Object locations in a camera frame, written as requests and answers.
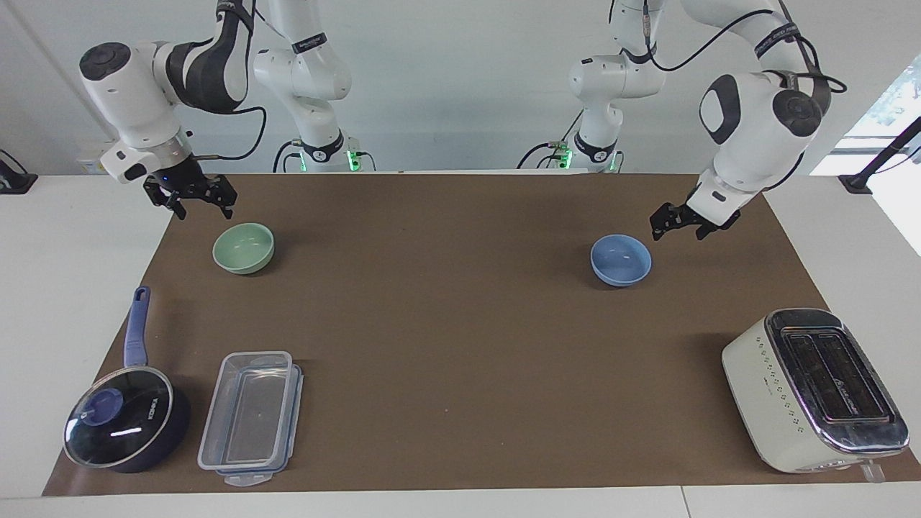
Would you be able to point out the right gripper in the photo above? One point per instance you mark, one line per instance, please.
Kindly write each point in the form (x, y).
(178, 173)

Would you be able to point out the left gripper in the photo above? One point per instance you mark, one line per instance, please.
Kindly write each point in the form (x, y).
(725, 221)

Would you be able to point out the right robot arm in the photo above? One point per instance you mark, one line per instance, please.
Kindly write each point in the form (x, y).
(137, 93)

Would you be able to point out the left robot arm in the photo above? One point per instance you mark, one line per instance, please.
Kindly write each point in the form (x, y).
(748, 137)

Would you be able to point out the green bowl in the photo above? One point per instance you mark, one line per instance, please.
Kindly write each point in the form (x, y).
(243, 248)

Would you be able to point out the blue bowl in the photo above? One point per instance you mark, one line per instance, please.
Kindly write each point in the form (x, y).
(620, 260)

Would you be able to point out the dark blue saucepan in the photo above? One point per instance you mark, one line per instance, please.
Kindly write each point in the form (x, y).
(137, 331)

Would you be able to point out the black stand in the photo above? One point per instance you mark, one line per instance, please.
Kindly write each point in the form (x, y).
(881, 155)
(14, 180)

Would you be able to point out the cream toaster with chrome top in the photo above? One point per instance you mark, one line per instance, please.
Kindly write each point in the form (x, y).
(784, 403)

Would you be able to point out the clear plastic container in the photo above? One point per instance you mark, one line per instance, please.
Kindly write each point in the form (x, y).
(248, 410)

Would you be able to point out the clear lid with blue seal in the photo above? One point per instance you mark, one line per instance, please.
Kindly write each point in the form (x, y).
(295, 403)

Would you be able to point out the glass lid with blue knob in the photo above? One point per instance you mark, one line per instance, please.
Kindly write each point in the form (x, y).
(122, 421)

